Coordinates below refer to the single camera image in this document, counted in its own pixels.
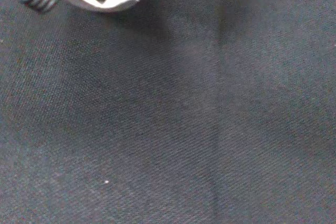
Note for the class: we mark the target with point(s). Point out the black bench cloth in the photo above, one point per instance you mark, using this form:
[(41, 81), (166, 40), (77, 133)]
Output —
[(168, 119)]

